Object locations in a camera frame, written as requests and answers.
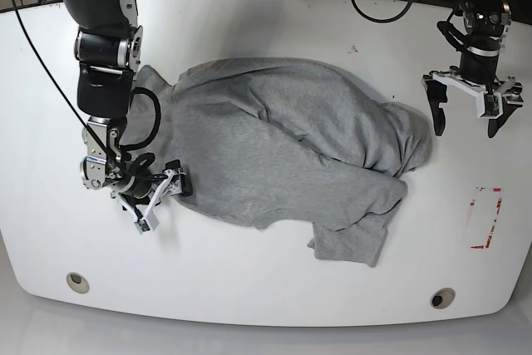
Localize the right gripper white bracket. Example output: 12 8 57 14
111 160 193 231

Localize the right table grommet hole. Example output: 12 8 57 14
430 288 456 310

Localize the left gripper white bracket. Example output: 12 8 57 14
423 49 523 138

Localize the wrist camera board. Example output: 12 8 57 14
136 220 150 234
485 94 500 118

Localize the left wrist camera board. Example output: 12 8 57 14
485 94 500 118

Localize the left table grommet hole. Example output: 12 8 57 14
66 273 90 294

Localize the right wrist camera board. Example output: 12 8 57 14
136 220 150 234

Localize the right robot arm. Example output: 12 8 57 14
63 0 192 233

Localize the red tape marking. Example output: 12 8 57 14
465 187 503 249

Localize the table grommet hole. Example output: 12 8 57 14
430 288 456 310
66 273 90 294

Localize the grey T-shirt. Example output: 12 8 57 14
137 58 432 267

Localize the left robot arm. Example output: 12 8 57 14
422 0 524 138

